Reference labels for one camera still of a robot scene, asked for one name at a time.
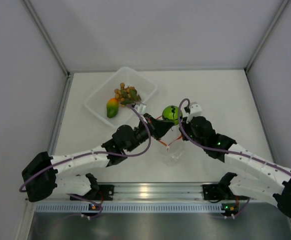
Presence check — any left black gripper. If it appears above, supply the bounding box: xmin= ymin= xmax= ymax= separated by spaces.
xmin=126 ymin=113 xmax=175 ymax=153

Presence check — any fake green avocado half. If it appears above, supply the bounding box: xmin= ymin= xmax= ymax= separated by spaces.
xmin=161 ymin=105 xmax=183 ymax=126

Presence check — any clear zip top bag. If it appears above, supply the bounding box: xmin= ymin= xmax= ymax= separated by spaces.
xmin=156 ymin=125 xmax=185 ymax=166

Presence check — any fake longan fruit bunch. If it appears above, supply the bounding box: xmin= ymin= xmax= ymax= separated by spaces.
xmin=114 ymin=82 xmax=142 ymax=107

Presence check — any fake orange green mango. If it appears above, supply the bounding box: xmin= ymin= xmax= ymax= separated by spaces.
xmin=106 ymin=98 xmax=119 ymax=119

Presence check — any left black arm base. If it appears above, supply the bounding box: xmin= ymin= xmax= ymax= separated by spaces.
xmin=94 ymin=184 xmax=115 ymax=201

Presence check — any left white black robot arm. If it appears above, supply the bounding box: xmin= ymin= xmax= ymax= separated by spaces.
xmin=20 ymin=114 xmax=174 ymax=203

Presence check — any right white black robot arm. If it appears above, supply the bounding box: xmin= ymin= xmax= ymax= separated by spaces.
xmin=179 ymin=116 xmax=291 ymax=219

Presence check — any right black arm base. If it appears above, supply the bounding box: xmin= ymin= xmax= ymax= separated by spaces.
xmin=202 ymin=184 xmax=225 ymax=203

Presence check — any white plastic mesh basket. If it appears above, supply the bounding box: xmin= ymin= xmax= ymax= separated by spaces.
xmin=83 ymin=67 xmax=158 ymax=128

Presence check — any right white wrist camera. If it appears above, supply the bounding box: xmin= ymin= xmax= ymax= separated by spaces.
xmin=184 ymin=102 xmax=202 ymax=120

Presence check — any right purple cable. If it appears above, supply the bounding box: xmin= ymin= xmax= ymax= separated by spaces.
xmin=178 ymin=98 xmax=291 ymax=188

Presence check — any aluminium mounting rail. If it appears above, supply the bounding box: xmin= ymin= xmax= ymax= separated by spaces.
xmin=99 ymin=182 xmax=273 ymax=203

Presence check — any white slotted cable duct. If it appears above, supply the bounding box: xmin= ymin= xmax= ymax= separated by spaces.
xmin=35 ymin=202 xmax=229 ymax=213

